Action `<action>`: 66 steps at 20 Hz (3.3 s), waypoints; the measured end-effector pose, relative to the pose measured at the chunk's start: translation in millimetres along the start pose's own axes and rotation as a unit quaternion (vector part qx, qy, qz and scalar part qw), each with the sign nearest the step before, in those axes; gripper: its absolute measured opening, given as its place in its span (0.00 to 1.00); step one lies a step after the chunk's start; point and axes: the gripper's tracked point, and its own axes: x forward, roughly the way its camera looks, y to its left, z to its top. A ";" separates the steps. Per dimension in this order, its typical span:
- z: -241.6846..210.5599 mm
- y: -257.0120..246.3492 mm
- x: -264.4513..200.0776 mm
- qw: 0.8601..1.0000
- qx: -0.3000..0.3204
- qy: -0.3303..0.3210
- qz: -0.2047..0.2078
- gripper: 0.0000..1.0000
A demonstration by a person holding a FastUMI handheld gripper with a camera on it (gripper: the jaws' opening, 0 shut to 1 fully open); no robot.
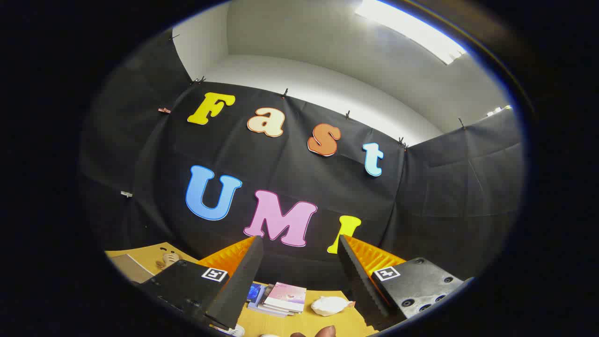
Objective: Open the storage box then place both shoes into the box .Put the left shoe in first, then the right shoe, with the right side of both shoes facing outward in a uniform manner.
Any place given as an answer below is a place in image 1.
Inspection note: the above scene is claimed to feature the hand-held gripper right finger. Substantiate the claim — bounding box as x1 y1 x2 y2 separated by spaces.
337 235 465 330

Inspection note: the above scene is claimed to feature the brown fabric storage box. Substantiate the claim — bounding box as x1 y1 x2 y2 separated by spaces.
111 254 155 284

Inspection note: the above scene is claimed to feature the ceiling light panel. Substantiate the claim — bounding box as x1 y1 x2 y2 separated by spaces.
354 0 468 65

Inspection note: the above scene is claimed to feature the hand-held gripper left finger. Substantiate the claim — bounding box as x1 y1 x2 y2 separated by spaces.
139 235 264 330

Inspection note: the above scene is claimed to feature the white plush toy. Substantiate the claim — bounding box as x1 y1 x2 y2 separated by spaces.
311 296 356 317

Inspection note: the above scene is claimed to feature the brown plush toy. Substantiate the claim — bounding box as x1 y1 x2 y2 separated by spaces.
156 250 181 270

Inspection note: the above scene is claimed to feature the pink cover book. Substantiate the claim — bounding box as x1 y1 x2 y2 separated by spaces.
263 282 307 313

